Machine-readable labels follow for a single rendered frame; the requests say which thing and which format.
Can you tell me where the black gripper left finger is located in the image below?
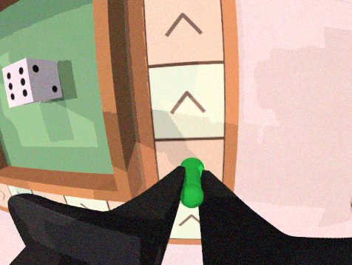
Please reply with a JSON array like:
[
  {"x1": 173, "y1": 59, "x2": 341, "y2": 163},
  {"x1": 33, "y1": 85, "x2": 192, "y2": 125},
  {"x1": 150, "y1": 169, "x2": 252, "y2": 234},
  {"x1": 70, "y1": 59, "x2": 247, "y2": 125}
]
[{"x1": 8, "y1": 166, "x2": 186, "y2": 265}]

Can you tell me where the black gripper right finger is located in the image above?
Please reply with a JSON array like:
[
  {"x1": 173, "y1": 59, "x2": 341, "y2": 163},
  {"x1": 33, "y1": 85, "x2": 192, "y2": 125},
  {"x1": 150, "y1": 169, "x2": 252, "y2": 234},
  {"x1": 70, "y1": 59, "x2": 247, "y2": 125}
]
[{"x1": 198, "y1": 169, "x2": 352, "y2": 265}]

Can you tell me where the green game pawn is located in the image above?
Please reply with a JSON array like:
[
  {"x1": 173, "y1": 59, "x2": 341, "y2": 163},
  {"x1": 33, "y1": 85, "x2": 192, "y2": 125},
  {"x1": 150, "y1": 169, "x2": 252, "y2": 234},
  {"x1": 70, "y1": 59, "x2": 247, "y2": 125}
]
[{"x1": 181, "y1": 157, "x2": 205, "y2": 208}]

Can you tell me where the white die with black pips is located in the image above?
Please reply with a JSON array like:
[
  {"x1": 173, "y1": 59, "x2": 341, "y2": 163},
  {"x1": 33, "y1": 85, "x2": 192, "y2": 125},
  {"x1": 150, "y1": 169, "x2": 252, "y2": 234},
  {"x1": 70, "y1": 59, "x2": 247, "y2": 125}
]
[{"x1": 3, "y1": 58, "x2": 63, "y2": 108}]

